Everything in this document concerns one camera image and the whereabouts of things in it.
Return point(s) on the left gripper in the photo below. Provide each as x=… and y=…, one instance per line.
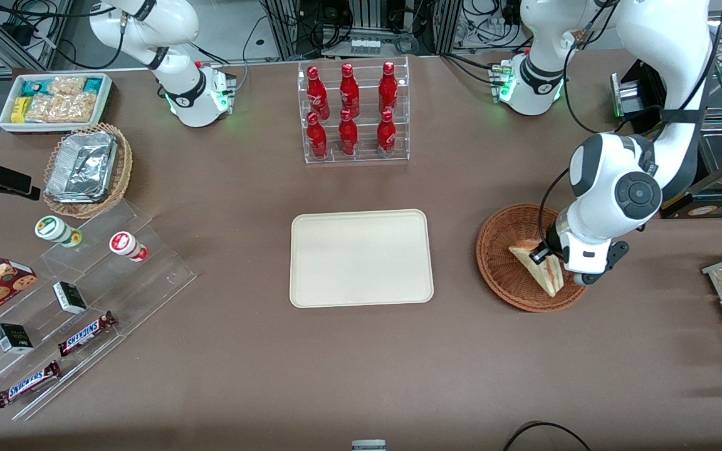
x=551, y=240

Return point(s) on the triangular sandwich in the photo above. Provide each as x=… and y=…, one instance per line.
x=546, y=280

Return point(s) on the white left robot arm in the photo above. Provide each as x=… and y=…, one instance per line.
x=668, y=62

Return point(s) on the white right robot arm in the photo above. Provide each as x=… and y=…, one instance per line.
x=173, y=28

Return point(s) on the brown round wicker basket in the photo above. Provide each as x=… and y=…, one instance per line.
x=499, y=275

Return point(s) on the aluminium foil tray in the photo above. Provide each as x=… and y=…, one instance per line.
x=82, y=166

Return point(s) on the light tan wicker basket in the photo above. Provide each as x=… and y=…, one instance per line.
x=124, y=169

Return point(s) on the beige rectangular tray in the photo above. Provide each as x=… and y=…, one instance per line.
x=361, y=258

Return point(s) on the white rectangular snack bin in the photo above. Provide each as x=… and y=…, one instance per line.
x=7, y=125

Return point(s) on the green lid white cup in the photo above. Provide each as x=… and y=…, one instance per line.
x=52, y=228

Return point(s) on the yellow snack packet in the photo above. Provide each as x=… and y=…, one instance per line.
x=19, y=109

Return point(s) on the teal snack packet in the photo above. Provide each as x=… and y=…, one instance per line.
x=93, y=85
x=32, y=86

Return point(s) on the red lid white cup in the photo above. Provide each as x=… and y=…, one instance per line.
x=124, y=243

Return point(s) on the small black box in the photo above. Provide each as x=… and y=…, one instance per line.
x=13, y=339
x=69, y=298

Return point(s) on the clear acrylic tiered stand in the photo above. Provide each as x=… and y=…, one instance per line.
x=148, y=275

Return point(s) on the Snickers chocolate bar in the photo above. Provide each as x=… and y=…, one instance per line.
x=26, y=384
x=85, y=334

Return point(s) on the black box silver face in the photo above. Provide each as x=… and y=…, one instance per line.
x=627, y=98

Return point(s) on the red cola bottle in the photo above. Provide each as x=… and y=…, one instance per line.
x=317, y=139
x=318, y=94
x=386, y=136
x=388, y=89
x=349, y=91
x=348, y=136

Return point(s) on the clear acrylic bottle rack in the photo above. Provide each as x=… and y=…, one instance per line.
x=364, y=160

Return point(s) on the aluminium frame structure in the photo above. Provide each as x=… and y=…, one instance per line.
x=367, y=19

